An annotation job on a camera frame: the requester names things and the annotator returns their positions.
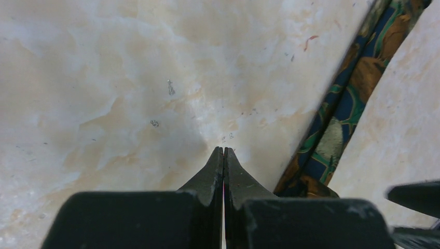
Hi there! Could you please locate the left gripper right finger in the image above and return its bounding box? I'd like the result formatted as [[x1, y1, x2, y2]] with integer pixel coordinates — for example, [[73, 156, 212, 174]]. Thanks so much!
[[223, 148, 394, 248]]

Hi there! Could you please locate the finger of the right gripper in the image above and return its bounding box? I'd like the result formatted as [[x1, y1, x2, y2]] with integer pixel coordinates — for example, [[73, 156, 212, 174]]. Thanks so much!
[[387, 181, 439, 219]]

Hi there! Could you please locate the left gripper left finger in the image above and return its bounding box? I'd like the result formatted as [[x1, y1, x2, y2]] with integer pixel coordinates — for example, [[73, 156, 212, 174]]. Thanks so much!
[[42, 147, 224, 248]]

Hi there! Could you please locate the brown blue floral tie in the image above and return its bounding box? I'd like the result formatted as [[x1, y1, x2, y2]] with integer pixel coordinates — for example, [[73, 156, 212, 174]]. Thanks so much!
[[273, 0, 430, 198]]

